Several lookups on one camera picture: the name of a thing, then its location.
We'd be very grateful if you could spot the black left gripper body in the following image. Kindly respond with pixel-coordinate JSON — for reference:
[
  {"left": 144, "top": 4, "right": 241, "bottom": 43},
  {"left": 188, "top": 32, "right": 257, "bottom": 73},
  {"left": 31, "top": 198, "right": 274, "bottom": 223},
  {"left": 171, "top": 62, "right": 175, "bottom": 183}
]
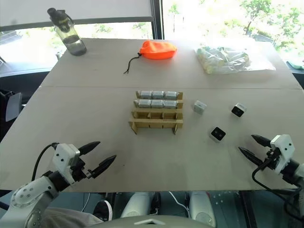
[{"left": 69, "top": 154, "right": 95, "bottom": 183}]

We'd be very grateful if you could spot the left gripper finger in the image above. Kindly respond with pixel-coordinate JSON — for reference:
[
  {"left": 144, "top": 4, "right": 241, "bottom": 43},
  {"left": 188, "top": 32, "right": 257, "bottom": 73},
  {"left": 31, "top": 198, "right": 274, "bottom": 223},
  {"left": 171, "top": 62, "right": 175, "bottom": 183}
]
[
  {"left": 89, "top": 155, "right": 117, "bottom": 179},
  {"left": 78, "top": 141, "right": 101, "bottom": 157}
]

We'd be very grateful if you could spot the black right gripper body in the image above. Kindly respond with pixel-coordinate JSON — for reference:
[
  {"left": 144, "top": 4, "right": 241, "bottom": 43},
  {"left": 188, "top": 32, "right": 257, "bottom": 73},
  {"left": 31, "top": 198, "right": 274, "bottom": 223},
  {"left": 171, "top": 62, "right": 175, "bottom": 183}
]
[{"left": 260, "top": 146, "right": 282, "bottom": 171}]

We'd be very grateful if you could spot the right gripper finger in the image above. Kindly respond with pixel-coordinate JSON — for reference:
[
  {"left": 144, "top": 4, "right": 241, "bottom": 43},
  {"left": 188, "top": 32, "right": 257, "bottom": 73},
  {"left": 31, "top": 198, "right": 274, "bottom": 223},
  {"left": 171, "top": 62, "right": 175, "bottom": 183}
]
[
  {"left": 251, "top": 134, "right": 272, "bottom": 148},
  {"left": 238, "top": 146, "right": 265, "bottom": 168}
]

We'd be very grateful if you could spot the black shoe white sole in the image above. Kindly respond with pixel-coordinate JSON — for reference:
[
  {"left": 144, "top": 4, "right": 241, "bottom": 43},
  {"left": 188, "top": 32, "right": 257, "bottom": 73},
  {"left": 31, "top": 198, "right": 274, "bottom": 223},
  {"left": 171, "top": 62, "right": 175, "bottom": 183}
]
[{"left": 93, "top": 199, "right": 114, "bottom": 222}]

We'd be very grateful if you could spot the grey trouser leg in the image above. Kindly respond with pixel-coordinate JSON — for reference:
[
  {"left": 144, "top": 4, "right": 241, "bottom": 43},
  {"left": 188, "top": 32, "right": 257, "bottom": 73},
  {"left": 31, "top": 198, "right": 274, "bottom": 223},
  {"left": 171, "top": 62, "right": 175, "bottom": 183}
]
[{"left": 44, "top": 206, "right": 104, "bottom": 228}]

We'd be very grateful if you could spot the white rounded robot leg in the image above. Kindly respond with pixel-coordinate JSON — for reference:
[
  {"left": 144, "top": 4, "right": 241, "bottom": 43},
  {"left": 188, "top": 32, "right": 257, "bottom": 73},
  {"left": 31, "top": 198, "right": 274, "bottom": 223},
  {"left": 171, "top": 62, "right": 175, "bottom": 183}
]
[
  {"left": 189, "top": 191, "right": 216, "bottom": 227},
  {"left": 120, "top": 191, "right": 155, "bottom": 219}
]

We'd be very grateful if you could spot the wooden slotted rack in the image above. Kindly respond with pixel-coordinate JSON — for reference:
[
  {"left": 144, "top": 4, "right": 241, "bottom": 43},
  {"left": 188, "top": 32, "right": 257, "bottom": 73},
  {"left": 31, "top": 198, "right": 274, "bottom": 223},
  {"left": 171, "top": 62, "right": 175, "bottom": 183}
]
[{"left": 128, "top": 90, "right": 185, "bottom": 135}]

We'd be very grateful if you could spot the grey robot torso cover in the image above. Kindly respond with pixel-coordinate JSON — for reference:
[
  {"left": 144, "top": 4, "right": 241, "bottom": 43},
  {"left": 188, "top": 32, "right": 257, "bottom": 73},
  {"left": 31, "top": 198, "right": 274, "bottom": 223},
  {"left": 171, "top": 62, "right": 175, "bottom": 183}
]
[{"left": 104, "top": 214, "right": 203, "bottom": 228}]

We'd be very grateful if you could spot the teal cloth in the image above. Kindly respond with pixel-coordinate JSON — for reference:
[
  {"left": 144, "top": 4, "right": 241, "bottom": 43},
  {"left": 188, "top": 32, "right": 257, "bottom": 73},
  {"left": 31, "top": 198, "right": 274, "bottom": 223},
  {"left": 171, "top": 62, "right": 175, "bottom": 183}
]
[{"left": 285, "top": 60, "right": 304, "bottom": 70}]

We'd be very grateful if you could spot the grey office chair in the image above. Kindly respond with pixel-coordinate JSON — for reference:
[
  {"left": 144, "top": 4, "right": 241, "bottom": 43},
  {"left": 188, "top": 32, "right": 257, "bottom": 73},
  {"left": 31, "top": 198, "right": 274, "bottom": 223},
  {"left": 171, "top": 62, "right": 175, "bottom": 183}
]
[{"left": 0, "top": 89, "right": 24, "bottom": 123}]

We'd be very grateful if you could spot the clear plastic bag of items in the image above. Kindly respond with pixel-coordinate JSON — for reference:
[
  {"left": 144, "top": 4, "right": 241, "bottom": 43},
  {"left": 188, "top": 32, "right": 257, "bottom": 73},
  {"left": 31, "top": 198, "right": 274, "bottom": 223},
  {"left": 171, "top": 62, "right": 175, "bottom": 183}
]
[{"left": 194, "top": 44, "right": 276, "bottom": 75}]

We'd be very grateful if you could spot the clear water bottle black lid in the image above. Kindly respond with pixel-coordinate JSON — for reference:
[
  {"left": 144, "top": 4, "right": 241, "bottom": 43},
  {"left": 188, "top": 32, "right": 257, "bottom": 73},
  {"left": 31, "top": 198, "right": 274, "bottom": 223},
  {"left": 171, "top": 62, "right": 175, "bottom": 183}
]
[{"left": 47, "top": 7, "right": 88, "bottom": 57}]

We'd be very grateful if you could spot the white window roller blind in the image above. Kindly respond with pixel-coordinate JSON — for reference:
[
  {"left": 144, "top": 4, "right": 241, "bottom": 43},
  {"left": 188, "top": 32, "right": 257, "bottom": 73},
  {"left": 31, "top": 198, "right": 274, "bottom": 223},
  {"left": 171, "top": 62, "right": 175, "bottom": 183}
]
[{"left": 0, "top": 0, "right": 153, "bottom": 27}]

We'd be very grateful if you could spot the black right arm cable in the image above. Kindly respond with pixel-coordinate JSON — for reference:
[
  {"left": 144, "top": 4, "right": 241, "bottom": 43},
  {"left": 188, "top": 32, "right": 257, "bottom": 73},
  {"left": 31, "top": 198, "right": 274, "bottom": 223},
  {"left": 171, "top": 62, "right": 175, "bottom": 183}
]
[{"left": 251, "top": 158, "right": 303, "bottom": 196}]

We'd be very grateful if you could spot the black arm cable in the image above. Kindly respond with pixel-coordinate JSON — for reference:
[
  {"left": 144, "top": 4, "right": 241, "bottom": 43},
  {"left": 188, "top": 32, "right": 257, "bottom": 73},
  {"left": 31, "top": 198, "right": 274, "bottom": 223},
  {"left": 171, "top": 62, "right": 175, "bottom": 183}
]
[
  {"left": 251, "top": 158, "right": 303, "bottom": 196},
  {"left": 31, "top": 142, "right": 60, "bottom": 181}
]

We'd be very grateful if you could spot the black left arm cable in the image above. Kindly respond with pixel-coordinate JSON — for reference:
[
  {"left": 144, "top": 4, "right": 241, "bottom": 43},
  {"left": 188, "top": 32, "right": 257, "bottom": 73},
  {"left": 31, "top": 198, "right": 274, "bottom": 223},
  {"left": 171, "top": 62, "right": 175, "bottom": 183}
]
[{"left": 31, "top": 142, "right": 60, "bottom": 181}]

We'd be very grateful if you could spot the white cable under table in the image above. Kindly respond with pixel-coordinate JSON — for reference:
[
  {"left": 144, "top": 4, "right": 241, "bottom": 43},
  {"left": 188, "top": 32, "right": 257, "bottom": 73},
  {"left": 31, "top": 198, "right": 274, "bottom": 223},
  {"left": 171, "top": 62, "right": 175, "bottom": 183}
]
[{"left": 168, "top": 191, "right": 191, "bottom": 212}]

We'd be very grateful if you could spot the black pouch drawstring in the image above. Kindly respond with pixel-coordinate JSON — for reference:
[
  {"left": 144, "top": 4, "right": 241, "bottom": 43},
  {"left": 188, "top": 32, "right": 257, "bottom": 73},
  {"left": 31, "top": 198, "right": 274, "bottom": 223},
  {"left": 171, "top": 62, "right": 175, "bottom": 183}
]
[{"left": 123, "top": 53, "right": 143, "bottom": 75}]

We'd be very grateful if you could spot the orange drawstring pouch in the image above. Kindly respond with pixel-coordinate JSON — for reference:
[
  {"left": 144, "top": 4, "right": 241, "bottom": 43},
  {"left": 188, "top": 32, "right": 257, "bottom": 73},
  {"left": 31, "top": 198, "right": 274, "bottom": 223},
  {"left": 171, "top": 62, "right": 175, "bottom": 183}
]
[{"left": 138, "top": 39, "right": 178, "bottom": 60}]

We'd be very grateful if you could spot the black window frame post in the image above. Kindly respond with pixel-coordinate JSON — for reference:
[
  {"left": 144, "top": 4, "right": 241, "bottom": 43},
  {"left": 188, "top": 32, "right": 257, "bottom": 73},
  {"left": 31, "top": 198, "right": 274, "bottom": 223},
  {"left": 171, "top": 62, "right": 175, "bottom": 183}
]
[{"left": 151, "top": 0, "right": 165, "bottom": 40}]

